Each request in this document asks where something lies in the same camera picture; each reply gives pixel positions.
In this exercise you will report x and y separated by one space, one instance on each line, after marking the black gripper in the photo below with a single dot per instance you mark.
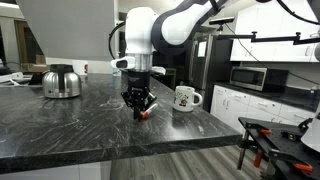
138 95

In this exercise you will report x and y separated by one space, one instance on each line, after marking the red and white marker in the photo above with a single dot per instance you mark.
149 111

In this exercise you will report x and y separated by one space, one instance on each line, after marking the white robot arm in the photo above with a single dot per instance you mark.
169 33

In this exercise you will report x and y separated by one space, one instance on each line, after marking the white ceramic mug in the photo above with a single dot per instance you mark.
186 98

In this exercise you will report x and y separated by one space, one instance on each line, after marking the clear water bottle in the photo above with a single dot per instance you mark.
116 72

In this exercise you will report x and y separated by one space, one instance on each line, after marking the stainless steel coffee carafe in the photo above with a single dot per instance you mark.
61 81

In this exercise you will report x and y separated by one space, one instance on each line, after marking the stainless steel microwave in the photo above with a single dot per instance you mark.
259 79

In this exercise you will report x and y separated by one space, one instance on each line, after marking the white power strip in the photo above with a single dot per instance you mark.
13 76

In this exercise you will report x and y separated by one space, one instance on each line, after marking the black robot mounting stand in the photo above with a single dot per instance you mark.
292 151

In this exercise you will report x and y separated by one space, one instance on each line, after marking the white kitchen cabinets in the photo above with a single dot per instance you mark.
266 19

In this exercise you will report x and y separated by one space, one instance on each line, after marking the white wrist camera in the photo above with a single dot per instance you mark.
127 62

